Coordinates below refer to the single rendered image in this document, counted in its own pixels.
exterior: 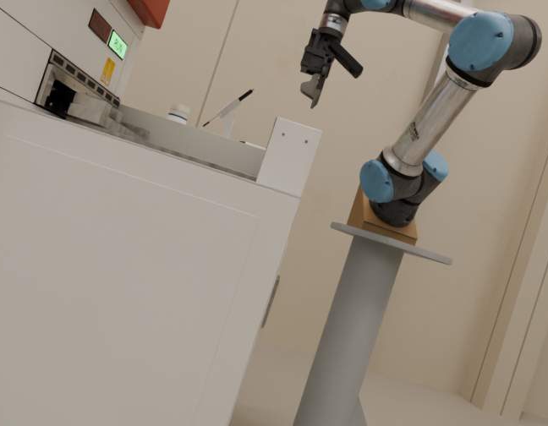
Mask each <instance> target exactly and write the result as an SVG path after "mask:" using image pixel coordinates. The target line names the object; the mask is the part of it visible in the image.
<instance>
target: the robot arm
mask: <svg viewBox="0 0 548 426"><path fill-rule="evenodd" d="M362 12H378V13H386V14H397V15H399V16H402V17H404V18H406V19H410V20H412V21H415V22H417V23H420V24H422V25H426V26H428V27H430V28H432V29H435V30H439V31H441V32H443V33H446V34H448V35H450V37H449V41H448V44H449V47H448V48H447V50H448V55H447V57H446V58H445V64H446V67H447V69H446V70H445V72H444V73H443V75H442V76H441V77H440V78H439V80H438V81H437V83H436V85H435V86H434V87H433V89H432V90H431V92H430V93H429V95H428V96H427V97H426V98H425V100H424V102H423V103H422V104H421V106H420V107H419V109H418V111H417V112H416V113H415V114H414V116H413V117H412V119H411V120H410V121H409V123H408V125H407V126H406V128H405V129H404V130H403V131H402V133H401V134H400V136H399V137H398V138H397V140H396V142H395V143H394V144H390V145H386V146H385V147H384V149H383V150H382V152H381V153H380V154H379V155H378V157H377V158H376V159H375V160H369V161H367V162H366V163H365V164H364V165H363V166H362V167H361V169H360V173H359V180H360V186H361V188H362V190H363V192H364V194H365V195H366V197H367V198H368V199H369V202H370V207H371V209H372V210H373V211H374V213H375V214H376V215H377V216H378V217H379V218H380V219H381V220H382V221H384V222H385V223H386V224H388V225H390V226H393V227H406V226H407V225H408V224H409V223H410V222H411V221H412V220H413V219H414V217H415V215H416V212H417V210H418V208H419V205H420V204H421V203H422V202H423V201H424V200H425V199H426V198H427V197H428V196H429V195H430V194H431V193H432V192H433V191H434V190H435V189H436V188H437V186H438V185H439V184H440V183H442V182H444V179H445V178H446V177H447V175H448V173H449V167H448V165H447V163H446V161H445V160H444V158H443V157H442V156H441V155H440V154H439V153H438V152H437V151H435V150H433V148H434V146H435V145H436V144H437V142H438V141H439V140H440V139H441V137H442V136H443V134H444V133H445V132H446V131H447V130H448V129H449V127H450V126H451V125H452V123H453V122H454V121H455V119H456V118H457V117H458V115H459V114H460V113H461V112H462V110H463V109H464V108H465V107H466V106H467V105H468V103H469V102H470V100H471V99H472V98H473V97H474V95H475V94H476V92H477V91H478V90H481V89H486V88H489V87H490V86H491V85H492V84H493V82H494V81H495V80H496V78H497V77H498V76H499V74H500V73H501V72H502V71H503V70H514V69H518V68H521V67H524V66H525V65H527V64H528V63H530V62H531V61H532V60H533V59H534V58H535V57H536V55H537V54H538V52H539V51H540V48H541V44H542V33H541V30H540V27H539V26H538V24H537V23H536V22H535V21H534V20H533V19H531V18H529V17H527V16H524V15H519V14H507V13H503V12H498V11H482V10H479V9H477V8H472V7H470V6H467V5H464V4H461V3H457V2H454V1H451V0H327V2H326V6H325V9H324V12H323V14H322V17H321V22H320V24H319V27H318V29H315V28H313V29H312V31H311V36H310V40H309V43H308V45H307V46H306V47H305V49H304V55H303V58H302V60H301V63H300V66H301V69H300V72H302V73H305V74H309V75H312V78H311V80H310V81H306V82H303V83H302V84H301V86H300V92H301V93H302V94H304V95H305V96H307V97H309V98H310V99H311V100H312V103H311V106H310V108H311V109H313V108H314V107H315V106H316V105H317V104H318V101H319V99H320V96H321V92H322V89H323V86H324V84H325V81H326V79H327V78H328V75H329V73H330V70H331V67H332V63H333V62H334V60H335V59H336V60H337V61H338V62H339V63H340V64H341V65H342V66H343V67H344V68H345V69H346V70H347V71H348V72H349V73H350V74H351V75H352V76H353V77H354V78H355V79H357V78H358V77H359V76H360V75H361V74H362V72H363V69H364V68H363V66H362V65H361V64H360V63H359V62H358V61H357V60H356V59H355V58H354V57H353V56H352V55H351V54H350V53H349V52H348V51H347V50H346V49H345V48H344V47H343V46H342V45H341V42H342V38H343V37H344V34H345V31H346V29H347V26H348V21H349V19H350V16H351V14H357V13H362ZM319 77H320V78H319ZM318 78H319V79H318ZM317 82H318V84H317Z"/></svg>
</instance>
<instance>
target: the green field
mask: <svg viewBox="0 0 548 426"><path fill-rule="evenodd" d="M109 46H110V47H111V48H112V49H113V50H114V51H115V52H116V53H117V54H118V55H119V56H120V57H121V58H123V56H124V53H125V51H126V48H127V46H126V45H125V44H124V42H123V41H122V40H121V39H120V38H119V37H118V35H117V34H116V33H115V32H113V34H112V39H111V41H110V44H109Z"/></svg>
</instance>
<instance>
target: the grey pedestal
mask: <svg viewBox="0 0 548 426"><path fill-rule="evenodd" d="M330 228H332V229H335V230H337V231H339V232H343V233H346V234H348V235H350V236H353V240H352V242H351V246H350V249H349V251H348V256H347V258H346V261H345V264H344V267H343V269H342V274H341V277H340V280H339V282H338V285H337V290H336V292H335V295H334V298H333V301H332V305H331V308H330V311H329V314H328V316H327V319H326V323H325V327H324V330H323V332H322V335H321V339H320V342H319V345H318V347H317V350H316V354H315V358H314V361H313V363H312V366H311V369H310V373H309V376H308V379H307V382H306V385H305V388H304V392H303V395H302V397H301V400H300V403H299V408H298V411H297V413H296V416H295V419H294V421H293V426H367V423H366V420H365V417H364V412H363V409H362V406H361V403H360V399H359V391H360V388H361V385H362V383H363V379H364V375H365V372H366V369H367V367H368V364H369V361H370V356H371V353H372V351H373V348H374V345H375V341H376V337H377V335H378V332H379V329H380V327H381V322H382V320H383V316H384V313H385V311H386V306H387V304H388V301H389V298H390V296H391V292H392V288H393V285H394V282H395V280H396V277H397V272H398V269H399V266H400V264H401V261H402V258H403V254H404V253H405V254H411V255H414V256H417V257H420V258H424V259H429V260H433V261H435V262H439V263H442V264H446V265H452V262H453V259H451V258H448V257H446V256H443V255H440V254H436V253H433V252H430V251H428V250H425V249H422V248H419V247H416V246H413V245H411V244H408V243H404V242H401V241H398V240H396V239H393V238H389V237H386V236H382V235H380V234H376V233H373V232H368V231H366V230H362V229H359V228H357V227H351V226H349V225H345V224H342V223H337V222H332V224H331V226H330Z"/></svg>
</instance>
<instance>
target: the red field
mask: <svg viewBox="0 0 548 426"><path fill-rule="evenodd" d="M90 26H91V27H92V28H93V29H94V30H95V31H96V32H97V34H98V35H99V36H100V37H101V38H102V39H103V40H104V41H105V42H107V38H108V36H109V33H110V30H111V27H110V26H109V25H108V24H107V23H106V22H105V20H104V19H103V18H102V17H101V16H100V15H99V14H98V13H97V11H95V12H94V15H93V18H92V21H91V23H90Z"/></svg>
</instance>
